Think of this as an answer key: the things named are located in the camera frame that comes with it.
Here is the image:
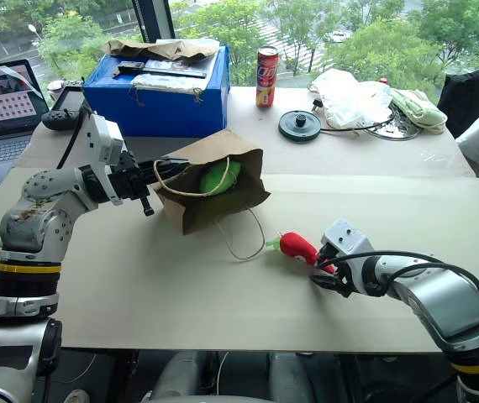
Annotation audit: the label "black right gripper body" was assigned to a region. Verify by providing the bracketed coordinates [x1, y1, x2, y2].
[322, 246, 355, 298]

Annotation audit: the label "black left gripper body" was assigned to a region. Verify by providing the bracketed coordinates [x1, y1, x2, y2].
[105, 150, 157, 217]

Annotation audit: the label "red chili plush toy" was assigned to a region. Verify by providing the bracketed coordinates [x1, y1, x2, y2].
[266, 231, 336, 275]

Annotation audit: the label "brown paper bag with handles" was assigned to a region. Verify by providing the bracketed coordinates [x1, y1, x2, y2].
[150, 128, 272, 262]

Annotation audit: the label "green plush toy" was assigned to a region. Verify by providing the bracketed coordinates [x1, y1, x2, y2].
[198, 160, 243, 196]

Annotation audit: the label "crumpled brown paper bag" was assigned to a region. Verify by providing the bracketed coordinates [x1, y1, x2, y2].
[101, 38, 220, 62]

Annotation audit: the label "white plastic bag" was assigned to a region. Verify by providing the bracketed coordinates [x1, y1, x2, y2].
[308, 68, 394, 130]

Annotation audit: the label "black fabric bag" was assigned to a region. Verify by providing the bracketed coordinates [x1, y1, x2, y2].
[437, 60, 479, 140]

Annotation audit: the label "blue plastic box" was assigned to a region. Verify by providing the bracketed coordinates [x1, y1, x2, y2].
[82, 43, 231, 139]

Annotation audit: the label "silver foil package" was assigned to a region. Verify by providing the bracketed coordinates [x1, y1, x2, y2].
[131, 58, 209, 92]

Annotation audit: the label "black handheld controller with screen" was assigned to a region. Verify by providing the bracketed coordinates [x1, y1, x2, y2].
[40, 81, 88, 133]

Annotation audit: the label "dark grey rounded shape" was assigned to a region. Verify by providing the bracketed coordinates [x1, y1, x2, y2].
[264, 351, 310, 403]
[140, 350, 225, 403]

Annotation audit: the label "small black device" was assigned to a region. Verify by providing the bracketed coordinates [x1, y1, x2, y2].
[112, 60, 145, 79]

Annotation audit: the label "purple lidded cup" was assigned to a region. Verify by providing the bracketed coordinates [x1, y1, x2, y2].
[46, 79, 65, 102]

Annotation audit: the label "red drink can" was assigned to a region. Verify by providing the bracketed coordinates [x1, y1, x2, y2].
[255, 45, 280, 109]

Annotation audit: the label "black round disc base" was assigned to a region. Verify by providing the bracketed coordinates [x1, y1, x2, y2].
[277, 109, 322, 144]

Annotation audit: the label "open silver laptop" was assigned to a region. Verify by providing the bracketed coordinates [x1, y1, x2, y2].
[0, 59, 51, 192]

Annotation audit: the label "pale green cloth pouch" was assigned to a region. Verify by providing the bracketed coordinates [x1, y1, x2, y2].
[389, 87, 449, 136]

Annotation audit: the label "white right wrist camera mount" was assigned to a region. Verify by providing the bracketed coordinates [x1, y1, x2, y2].
[319, 217, 371, 270]

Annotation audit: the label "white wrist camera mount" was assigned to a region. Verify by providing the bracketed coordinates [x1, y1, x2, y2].
[82, 112, 129, 207]
[319, 217, 371, 270]

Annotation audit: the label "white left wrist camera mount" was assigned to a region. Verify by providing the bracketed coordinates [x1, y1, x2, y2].
[82, 112, 129, 207]

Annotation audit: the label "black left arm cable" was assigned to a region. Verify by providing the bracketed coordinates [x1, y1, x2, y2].
[55, 109, 88, 170]

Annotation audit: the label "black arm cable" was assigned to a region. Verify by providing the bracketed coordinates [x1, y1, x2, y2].
[325, 250, 479, 301]
[55, 109, 88, 170]

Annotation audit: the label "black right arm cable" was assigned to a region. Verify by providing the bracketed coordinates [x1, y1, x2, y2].
[325, 250, 479, 301]

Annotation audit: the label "thin black power cord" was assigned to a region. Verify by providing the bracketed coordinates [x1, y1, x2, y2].
[318, 117, 393, 137]

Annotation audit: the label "black window frame post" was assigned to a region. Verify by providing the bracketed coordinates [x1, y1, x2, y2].
[131, 0, 176, 44]

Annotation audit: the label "round metal wire rack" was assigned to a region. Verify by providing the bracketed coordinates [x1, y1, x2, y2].
[362, 103, 424, 142]

